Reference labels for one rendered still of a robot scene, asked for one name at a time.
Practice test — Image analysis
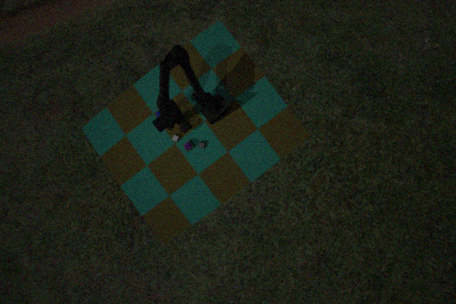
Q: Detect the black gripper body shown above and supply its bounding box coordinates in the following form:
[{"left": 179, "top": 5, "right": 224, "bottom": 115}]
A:
[{"left": 170, "top": 100, "right": 192, "bottom": 133}]

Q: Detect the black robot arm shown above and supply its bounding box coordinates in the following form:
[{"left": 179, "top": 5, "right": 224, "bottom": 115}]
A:
[{"left": 152, "top": 46, "right": 223, "bottom": 132}]

